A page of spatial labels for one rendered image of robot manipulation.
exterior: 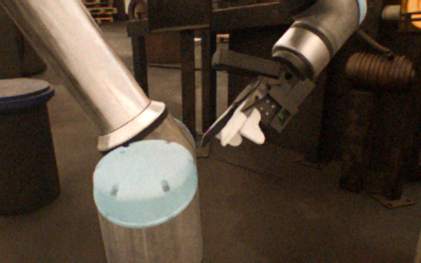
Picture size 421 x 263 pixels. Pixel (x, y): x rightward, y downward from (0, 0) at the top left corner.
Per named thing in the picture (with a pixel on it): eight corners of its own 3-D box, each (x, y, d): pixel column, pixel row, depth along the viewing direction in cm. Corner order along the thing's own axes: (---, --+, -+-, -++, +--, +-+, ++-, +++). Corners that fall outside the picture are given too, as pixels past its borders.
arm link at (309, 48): (300, 19, 58) (277, 38, 67) (282, 40, 57) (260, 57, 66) (339, 58, 59) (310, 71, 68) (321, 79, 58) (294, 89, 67)
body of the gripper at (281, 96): (277, 136, 56) (322, 81, 59) (237, 99, 55) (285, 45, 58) (259, 138, 64) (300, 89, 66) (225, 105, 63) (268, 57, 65)
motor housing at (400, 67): (340, 175, 156) (357, 49, 137) (395, 191, 143) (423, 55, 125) (329, 186, 146) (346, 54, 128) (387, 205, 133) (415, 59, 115)
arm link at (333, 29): (314, -16, 68) (344, 25, 71) (273, 29, 66) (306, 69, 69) (350, -34, 59) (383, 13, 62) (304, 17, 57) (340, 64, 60)
